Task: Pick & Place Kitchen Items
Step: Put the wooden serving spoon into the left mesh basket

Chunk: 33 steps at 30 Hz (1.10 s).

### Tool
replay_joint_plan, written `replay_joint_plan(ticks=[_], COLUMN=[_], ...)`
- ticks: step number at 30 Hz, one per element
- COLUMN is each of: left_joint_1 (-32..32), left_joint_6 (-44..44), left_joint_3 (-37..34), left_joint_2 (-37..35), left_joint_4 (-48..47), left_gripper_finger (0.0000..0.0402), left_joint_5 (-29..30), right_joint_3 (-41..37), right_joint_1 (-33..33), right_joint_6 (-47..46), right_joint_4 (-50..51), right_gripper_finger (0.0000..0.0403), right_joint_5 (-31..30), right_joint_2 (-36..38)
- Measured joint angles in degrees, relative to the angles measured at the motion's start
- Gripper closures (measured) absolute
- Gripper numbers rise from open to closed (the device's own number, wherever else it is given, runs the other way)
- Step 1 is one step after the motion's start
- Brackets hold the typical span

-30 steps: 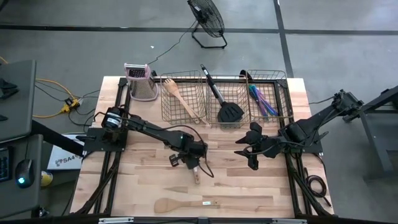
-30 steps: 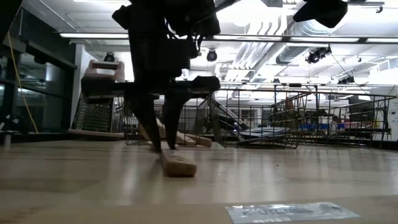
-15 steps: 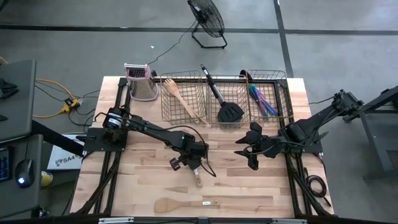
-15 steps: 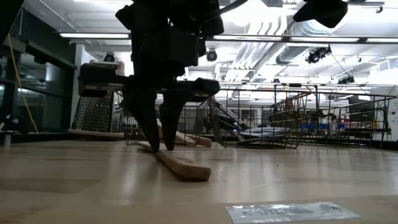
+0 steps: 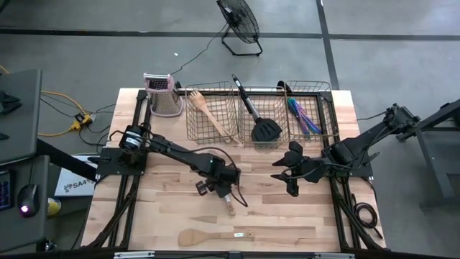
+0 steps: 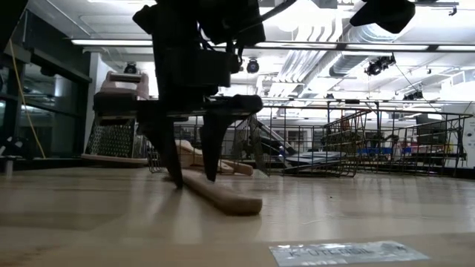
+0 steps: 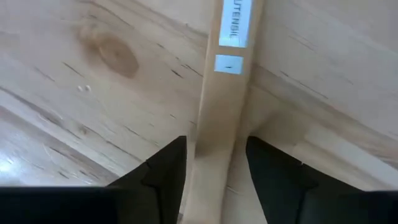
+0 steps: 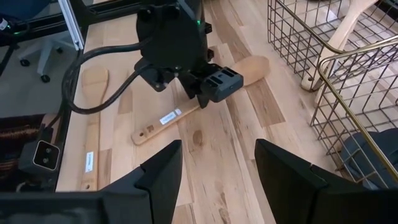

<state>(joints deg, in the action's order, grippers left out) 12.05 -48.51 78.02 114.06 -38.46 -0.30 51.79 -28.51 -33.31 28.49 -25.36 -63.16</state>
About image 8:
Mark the wooden spoon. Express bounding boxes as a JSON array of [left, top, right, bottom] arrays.
[[131, 55, 271, 146]]

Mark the grey table-level camera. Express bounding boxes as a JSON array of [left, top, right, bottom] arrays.
[[17, 139, 62, 174]]

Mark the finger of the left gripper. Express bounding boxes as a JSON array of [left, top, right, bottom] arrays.
[[195, 93, 211, 110]]

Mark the office chair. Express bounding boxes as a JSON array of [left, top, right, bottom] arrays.
[[0, 0, 65, 84]]

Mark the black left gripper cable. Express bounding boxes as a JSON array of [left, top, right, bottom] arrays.
[[61, 42, 147, 115]]

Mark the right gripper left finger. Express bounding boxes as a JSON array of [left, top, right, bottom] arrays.
[[102, 139, 183, 224]]

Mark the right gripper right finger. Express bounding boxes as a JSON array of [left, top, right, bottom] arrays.
[[254, 139, 364, 224]]

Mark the gold wire basket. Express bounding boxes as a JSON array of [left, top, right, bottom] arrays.
[[309, 34, 398, 190], [266, 0, 398, 93]]

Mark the wooden slotted spatula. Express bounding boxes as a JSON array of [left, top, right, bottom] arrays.
[[300, 0, 379, 91]]

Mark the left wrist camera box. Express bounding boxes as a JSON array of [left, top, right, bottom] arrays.
[[200, 66, 245, 104]]

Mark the silver aluminium bracket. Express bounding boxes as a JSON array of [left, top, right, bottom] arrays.
[[57, 0, 85, 51]]

